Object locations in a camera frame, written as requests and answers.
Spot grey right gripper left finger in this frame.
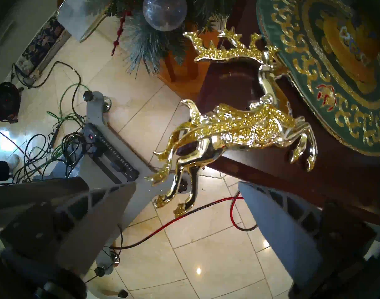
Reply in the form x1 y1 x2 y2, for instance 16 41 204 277
0 176 137 275

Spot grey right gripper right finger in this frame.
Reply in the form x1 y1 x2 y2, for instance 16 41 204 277
239 182 378 291

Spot gold glitter reindeer ornament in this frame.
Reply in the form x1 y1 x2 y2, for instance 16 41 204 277
145 27 318 218

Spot green pine Christmas garland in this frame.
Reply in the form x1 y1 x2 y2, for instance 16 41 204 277
84 0 240 74

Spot white glitter ball ornament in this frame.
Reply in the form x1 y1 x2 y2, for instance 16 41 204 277
143 0 188 32

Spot black power strip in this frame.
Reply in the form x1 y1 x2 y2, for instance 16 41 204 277
84 123 140 181

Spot dark wooden cabinet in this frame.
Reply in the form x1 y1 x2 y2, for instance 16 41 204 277
195 0 380 227

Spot white shoe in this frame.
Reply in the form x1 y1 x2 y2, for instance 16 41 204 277
8 154 22 173

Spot dark patterned rug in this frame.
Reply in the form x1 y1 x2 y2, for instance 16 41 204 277
14 17 71 84

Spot green gold round mat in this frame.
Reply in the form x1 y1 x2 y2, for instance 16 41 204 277
257 0 380 156

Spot hanging red berry sprig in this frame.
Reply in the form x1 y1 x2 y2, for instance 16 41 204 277
112 10 130 56

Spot sheer white gold-edged ribbon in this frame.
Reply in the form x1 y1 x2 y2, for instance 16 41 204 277
57 0 112 43

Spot red and black cable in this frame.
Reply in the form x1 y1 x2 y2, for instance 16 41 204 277
111 196 258 250

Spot grey metal robot base plate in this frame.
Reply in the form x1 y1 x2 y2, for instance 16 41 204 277
53 90 193 275

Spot green cable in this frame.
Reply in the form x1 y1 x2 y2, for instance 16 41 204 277
22 83 91 177

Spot black floor cable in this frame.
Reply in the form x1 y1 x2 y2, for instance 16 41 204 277
11 61 84 183

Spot red black cable reel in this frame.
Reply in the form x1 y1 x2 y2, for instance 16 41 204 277
0 82 24 124

